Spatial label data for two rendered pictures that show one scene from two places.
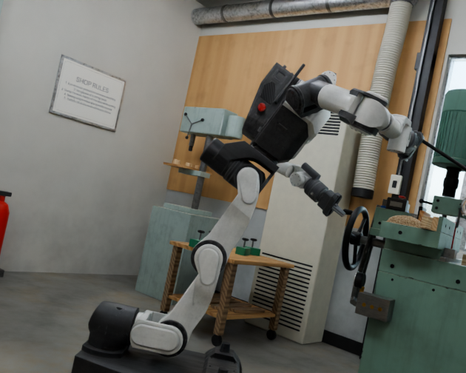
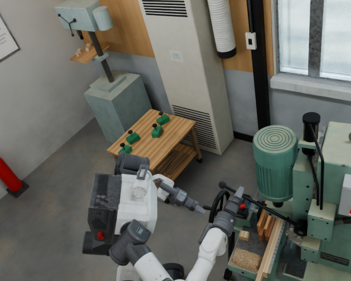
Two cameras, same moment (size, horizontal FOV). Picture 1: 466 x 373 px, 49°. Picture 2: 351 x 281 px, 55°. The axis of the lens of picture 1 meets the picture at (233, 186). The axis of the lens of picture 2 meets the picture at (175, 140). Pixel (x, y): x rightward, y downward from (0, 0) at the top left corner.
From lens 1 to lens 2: 2.04 m
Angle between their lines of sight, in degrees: 43
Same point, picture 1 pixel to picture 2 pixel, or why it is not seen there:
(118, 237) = (77, 102)
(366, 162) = (220, 29)
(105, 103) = not seen: outside the picture
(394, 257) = not seen: hidden behind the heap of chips
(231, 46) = not seen: outside the picture
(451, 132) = (266, 180)
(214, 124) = (85, 23)
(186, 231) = (115, 110)
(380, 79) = not seen: outside the picture
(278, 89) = (104, 220)
